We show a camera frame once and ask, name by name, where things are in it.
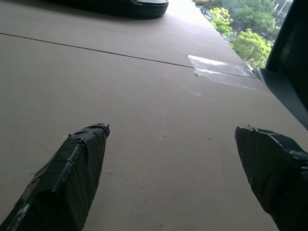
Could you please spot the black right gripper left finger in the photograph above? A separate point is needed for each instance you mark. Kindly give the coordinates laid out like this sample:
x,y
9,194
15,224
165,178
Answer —
x,y
69,178

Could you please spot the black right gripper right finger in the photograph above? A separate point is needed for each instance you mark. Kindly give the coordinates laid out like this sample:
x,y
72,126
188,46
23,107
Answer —
x,y
276,173

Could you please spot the black office chair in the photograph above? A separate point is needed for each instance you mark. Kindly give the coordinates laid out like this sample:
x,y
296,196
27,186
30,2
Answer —
x,y
288,60

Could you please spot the clear adhesive tape strip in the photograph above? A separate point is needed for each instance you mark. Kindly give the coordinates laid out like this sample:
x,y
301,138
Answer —
x,y
222,71

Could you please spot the black zippered case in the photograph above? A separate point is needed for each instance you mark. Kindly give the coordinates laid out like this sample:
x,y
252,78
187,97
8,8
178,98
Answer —
x,y
134,8

